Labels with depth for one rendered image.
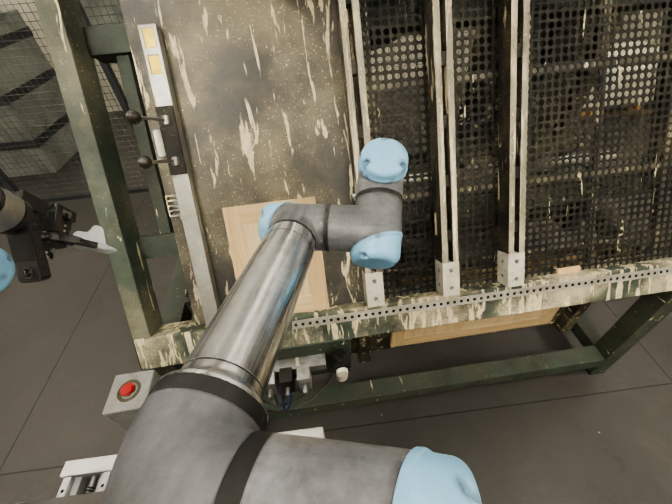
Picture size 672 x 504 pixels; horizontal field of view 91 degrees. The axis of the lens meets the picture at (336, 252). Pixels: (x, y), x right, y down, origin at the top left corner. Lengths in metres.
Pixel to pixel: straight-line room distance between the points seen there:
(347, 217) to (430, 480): 0.36
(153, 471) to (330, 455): 0.10
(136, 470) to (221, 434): 0.05
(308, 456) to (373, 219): 0.34
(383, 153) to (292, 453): 0.41
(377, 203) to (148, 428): 0.38
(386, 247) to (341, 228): 0.07
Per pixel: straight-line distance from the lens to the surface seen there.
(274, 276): 0.37
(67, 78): 1.32
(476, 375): 1.98
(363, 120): 1.10
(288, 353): 1.29
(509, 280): 1.35
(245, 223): 1.16
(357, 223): 0.49
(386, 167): 0.51
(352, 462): 0.22
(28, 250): 0.85
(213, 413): 0.26
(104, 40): 1.39
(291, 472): 0.22
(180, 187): 1.18
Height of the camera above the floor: 1.88
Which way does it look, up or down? 44 degrees down
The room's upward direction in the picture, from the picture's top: 4 degrees counter-clockwise
